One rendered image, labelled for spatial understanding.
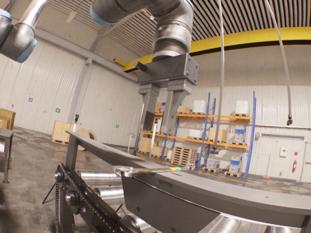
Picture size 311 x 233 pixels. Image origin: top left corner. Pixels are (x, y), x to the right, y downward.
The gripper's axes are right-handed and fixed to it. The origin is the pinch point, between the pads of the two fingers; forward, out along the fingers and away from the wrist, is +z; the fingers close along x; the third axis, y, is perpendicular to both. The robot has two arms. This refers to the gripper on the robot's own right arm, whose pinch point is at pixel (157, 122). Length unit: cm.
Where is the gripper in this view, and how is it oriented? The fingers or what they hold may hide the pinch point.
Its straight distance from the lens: 30.1
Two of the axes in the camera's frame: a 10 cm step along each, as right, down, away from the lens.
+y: -6.6, -2.3, -7.2
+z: -1.9, 9.7, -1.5
